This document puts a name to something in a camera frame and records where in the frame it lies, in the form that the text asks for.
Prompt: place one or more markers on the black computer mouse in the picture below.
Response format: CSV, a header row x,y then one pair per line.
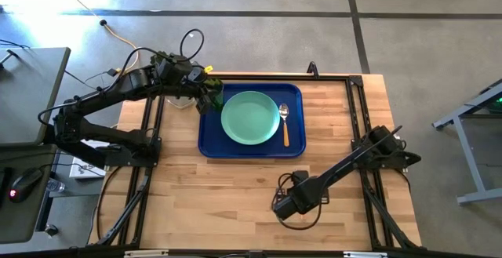
x,y
24,183

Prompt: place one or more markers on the teal plate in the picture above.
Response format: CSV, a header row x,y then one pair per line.
x,y
251,117

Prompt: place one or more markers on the black table clamp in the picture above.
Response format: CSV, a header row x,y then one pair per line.
x,y
313,68

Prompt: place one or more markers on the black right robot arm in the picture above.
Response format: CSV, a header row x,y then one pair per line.
x,y
353,160

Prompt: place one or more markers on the black aluminium frame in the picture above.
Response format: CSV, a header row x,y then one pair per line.
x,y
361,81

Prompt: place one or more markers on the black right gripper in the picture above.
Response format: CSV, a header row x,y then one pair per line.
x,y
294,203

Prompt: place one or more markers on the green faceted plastic cup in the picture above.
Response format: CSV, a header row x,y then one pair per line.
x,y
218,98

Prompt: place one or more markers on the grey metal table frame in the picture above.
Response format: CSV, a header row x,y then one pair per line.
x,y
466,148

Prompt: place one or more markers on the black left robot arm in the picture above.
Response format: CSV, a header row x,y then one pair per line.
x,y
98,101

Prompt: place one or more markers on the black caster wheel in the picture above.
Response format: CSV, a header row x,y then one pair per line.
x,y
51,230

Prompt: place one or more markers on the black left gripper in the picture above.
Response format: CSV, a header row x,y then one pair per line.
x,y
180,73

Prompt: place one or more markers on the dark grey desk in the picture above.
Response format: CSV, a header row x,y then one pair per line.
x,y
27,93

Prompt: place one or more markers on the yellow tag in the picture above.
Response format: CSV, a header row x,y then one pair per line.
x,y
208,69

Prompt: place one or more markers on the white printed box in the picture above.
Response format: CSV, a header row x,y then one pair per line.
x,y
84,169

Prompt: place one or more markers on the blue plastic tray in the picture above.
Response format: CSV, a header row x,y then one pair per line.
x,y
212,140

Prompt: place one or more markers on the clear water bottle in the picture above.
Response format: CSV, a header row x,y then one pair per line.
x,y
56,186

